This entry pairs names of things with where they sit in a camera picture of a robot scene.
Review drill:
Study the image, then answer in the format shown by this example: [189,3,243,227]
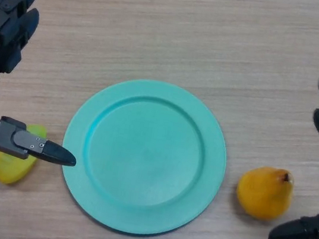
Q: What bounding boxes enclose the yellow orange pear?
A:
[232,162,296,225]

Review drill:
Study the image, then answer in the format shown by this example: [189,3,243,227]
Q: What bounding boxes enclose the teal round plate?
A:
[50,67,238,239]

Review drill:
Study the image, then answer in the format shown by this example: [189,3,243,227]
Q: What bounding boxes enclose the yellow green starfruit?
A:
[0,119,49,190]

